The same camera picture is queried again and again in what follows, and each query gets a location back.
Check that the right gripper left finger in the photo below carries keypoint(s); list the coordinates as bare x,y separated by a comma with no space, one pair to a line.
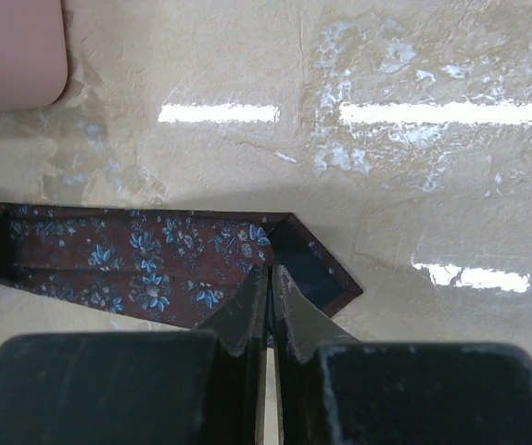
234,400

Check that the pink divided organizer tray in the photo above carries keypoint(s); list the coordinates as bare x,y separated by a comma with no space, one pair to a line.
33,54

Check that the brown patterned tie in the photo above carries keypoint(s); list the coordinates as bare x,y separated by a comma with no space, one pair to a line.
166,266

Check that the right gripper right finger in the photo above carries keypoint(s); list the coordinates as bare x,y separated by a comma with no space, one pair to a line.
298,329

